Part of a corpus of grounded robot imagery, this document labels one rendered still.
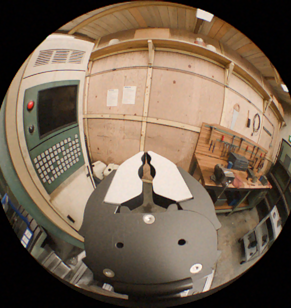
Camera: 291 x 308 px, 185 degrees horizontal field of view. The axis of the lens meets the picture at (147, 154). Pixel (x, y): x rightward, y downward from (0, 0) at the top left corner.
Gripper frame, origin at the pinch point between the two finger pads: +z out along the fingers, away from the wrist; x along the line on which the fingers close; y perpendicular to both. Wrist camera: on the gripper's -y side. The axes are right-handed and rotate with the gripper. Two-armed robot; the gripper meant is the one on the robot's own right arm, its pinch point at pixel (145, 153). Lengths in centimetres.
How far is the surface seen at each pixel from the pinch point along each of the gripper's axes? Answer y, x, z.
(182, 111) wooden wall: 7, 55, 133
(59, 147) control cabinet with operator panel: 11, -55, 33
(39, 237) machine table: 48, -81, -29
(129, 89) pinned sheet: -28, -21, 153
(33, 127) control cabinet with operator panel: -10, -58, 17
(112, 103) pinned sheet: -10, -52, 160
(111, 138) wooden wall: 54, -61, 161
